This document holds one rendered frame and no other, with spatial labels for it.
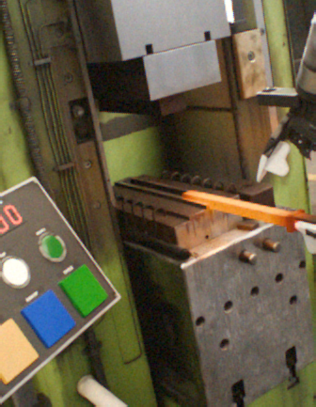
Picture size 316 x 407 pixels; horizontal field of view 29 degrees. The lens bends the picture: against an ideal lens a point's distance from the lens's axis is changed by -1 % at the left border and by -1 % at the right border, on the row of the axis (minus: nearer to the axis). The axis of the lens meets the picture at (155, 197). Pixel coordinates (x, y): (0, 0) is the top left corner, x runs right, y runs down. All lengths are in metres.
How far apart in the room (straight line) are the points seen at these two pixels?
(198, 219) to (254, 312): 0.28
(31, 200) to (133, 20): 0.43
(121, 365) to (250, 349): 0.33
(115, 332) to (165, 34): 0.72
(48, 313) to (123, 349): 0.57
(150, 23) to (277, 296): 0.74
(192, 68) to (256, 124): 0.39
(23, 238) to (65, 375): 0.53
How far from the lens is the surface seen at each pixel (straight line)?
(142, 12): 1.30
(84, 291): 1.09
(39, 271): 1.06
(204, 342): 1.44
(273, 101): 1.16
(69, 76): 1.37
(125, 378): 1.60
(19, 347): 0.98
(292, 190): 1.83
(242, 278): 1.46
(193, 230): 1.41
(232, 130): 1.67
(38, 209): 1.12
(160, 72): 1.31
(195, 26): 1.37
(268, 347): 1.60
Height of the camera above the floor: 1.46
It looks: 17 degrees down
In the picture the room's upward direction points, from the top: 11 degrees counter-clockwise
